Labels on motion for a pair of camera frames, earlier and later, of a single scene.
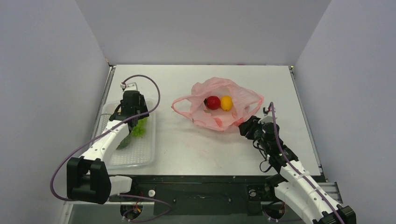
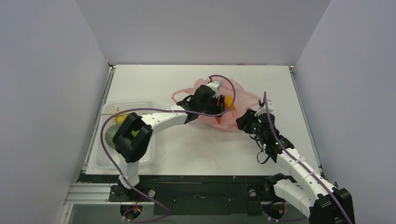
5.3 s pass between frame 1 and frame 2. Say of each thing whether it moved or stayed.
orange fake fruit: stayed
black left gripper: moved
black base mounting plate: stayed
